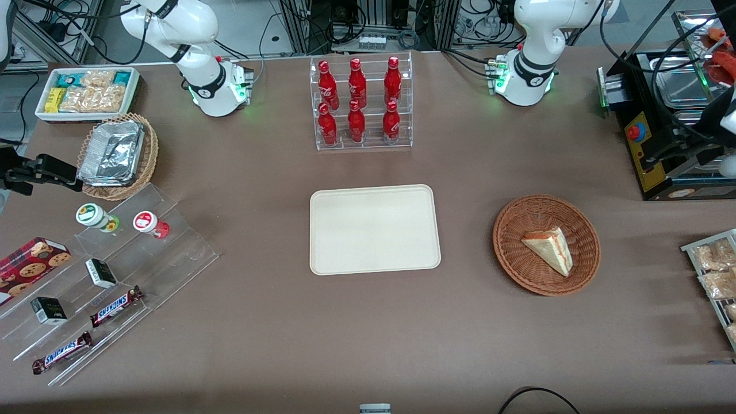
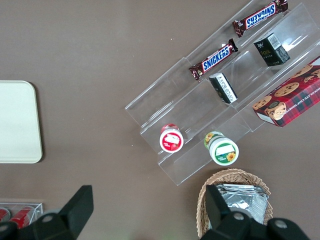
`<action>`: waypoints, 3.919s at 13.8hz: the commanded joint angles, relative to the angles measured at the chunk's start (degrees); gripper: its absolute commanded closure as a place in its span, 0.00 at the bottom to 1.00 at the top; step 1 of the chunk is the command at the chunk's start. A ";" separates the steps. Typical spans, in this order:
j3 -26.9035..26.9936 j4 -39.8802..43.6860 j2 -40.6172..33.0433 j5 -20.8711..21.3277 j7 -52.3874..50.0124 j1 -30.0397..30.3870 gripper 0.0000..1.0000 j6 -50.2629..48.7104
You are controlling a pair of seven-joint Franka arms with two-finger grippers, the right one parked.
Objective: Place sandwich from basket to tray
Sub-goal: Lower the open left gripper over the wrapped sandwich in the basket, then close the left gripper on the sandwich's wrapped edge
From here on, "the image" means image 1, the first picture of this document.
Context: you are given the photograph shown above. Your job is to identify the triangular sandwich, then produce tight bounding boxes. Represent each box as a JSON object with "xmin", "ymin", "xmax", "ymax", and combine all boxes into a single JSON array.
[{"xmin": 521, "ymin": 226, "xmax": 574, "ymax": 277}]

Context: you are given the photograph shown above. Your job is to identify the light wicker basket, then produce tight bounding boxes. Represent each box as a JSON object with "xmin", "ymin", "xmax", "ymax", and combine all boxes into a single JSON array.
[{"xmin": 76, "ymin": 113, "xmax": 159, "ymax": 201}]

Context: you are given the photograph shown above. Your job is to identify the round brown wicker basket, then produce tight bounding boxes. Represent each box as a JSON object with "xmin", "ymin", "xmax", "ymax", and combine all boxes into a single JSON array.
[{"xmin": 493, "ymin": 194, "xmax": 601, "ymax": 297}]

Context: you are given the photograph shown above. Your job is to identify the cream plastic tray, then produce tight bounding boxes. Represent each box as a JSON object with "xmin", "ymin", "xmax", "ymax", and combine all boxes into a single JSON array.
[{"xmin": 309, "ymin": 184, "xmax": 442, "ymax": 276}]

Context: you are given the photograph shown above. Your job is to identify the red sausages on skewers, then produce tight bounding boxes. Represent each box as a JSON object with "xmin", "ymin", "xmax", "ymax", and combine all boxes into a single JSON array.
[{"xmin": 703, "ymin": 26, "xmax": 736, "ymax": 88}]

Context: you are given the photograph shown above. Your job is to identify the steel pan in warmer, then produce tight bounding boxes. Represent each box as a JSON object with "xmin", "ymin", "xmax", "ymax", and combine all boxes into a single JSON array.
[{"xmin": 654, "ymin": 64, "xmax": 712, "ymax": 108}]

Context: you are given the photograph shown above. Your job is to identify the white snack bin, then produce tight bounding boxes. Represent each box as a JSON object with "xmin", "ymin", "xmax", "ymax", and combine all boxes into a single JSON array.
[{"xmin": 34, "ymin": 67, "xmax": 141, "ymax": 124}]

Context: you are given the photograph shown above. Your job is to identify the black food warmer cabinet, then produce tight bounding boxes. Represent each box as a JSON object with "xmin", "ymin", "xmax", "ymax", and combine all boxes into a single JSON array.
[{"xmin": 612, "ymin": 10, "xmax": 736, "ymax": 202}]

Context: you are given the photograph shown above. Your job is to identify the green lid snack cup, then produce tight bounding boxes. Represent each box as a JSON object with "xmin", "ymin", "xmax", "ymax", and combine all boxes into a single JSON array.
[{"xmin": 76, "ymin": 203, "xmax": 120, "ymax": 233}]

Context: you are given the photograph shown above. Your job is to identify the red plaid cookie box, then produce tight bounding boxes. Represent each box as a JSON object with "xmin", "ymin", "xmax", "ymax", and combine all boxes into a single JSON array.
[{"xmin": 0, "ymin": 237, "xmax": 72, "ymax": 304}]

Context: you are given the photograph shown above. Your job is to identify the clear bag of pastries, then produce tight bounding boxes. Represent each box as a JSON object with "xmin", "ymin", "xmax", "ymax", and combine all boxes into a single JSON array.
[
  {"xmin": 698, "ymin": 269, "xmax": 736, "ymax": 300},
  {"xmin": 692, "ymin": 239, "xmax": 736, "ymax": 271}
]

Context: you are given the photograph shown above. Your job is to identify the stack of foil trays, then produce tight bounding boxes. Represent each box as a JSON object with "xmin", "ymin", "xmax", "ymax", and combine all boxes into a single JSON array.
[{"xmin": 78, "ymin": 120, "xmax": 145, "ymax": 187}]

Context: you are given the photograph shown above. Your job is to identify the clear bag of crackers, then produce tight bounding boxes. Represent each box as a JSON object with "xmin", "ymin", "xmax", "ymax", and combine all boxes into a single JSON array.
[
  {"xmin": 60, "ymin": 85, "xmax": 126, "ymax": 114},
  {"xmin": 80, "ymin": 70, "xmax": 117, "ymax": 90}
]

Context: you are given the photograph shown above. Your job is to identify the small black carton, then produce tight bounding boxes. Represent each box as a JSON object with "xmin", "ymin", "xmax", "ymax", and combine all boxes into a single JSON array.
[
  {"xmin": 30, "ymin": 296, "xmax": 68, "ymax": 325},
  {"xmin": 85, "ymin": 258, "xmax": 118, "ymax": 289}
]

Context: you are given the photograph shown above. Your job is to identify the red lid snack cup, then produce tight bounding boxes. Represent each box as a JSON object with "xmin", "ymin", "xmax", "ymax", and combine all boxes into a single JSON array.
[{"xmin": 133, "ymin": 211, "xmax": 170, "ymax": 239}]

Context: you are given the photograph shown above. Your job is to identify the snickers chocolate bar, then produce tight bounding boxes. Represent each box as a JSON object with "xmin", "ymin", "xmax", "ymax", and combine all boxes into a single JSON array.
[
  {"xmin": 32, "ymin": 331, "xmax": 94, "ymax": 375},
  {"xmin": 89, "ymin": 286, "xmax": 144, "ymax": 328}
]

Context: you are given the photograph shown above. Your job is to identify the clear acrylic stepped shelf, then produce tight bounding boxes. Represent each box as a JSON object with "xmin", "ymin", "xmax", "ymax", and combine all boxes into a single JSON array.
[{"xmin": 0, "ymin": 183, "xmax": 220, "ymax": 387}]

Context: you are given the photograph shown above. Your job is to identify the red cola bottle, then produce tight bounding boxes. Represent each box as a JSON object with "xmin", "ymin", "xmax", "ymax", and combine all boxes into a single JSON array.
[
  {"xmin": 348, "ymin": 57, "xmax": 367, "ymax": 109},
  {"xmin": 347, "ymin": 100, "xmax": 366, "ymax": 143},
  {"xmin": 317, "ymin": 102, "xmax": 338, "ymax": 147},
  {"xmin": 382, "ymin": 101, "xmax": 401, "ymax": 144},
  {"xmin": 384, "ymin": 56, "xmax": 403, "ymax": 106},
  {"xmin": 317, "ymin": 60, "xmax": 340, "ymax": 111}
]

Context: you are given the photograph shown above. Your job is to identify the clear acrylic bottle rack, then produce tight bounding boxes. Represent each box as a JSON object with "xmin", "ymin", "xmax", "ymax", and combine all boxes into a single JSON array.
[{"xmin": 309, "ymin": 52, "xmax": 413, "ymax": 151}]

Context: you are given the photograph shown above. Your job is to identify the metal wire rack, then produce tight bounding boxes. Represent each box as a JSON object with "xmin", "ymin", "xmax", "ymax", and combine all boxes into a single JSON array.
[{"xmin": 681, "ymin": 229, "xmax": 736, "ymax": 351}]

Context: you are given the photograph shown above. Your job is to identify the black floor cable loop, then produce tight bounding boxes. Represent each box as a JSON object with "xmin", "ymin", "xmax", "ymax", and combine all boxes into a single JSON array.
[{"xmin": 497, "ymin": 386, "xmax": 581, "ymax": 414}]

